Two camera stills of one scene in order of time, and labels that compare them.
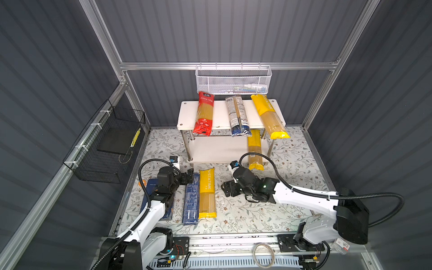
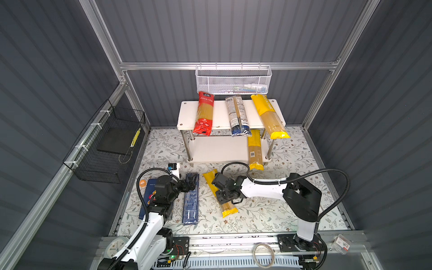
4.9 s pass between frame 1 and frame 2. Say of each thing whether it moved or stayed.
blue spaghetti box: stayed
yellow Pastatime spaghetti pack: moved
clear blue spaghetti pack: stayed
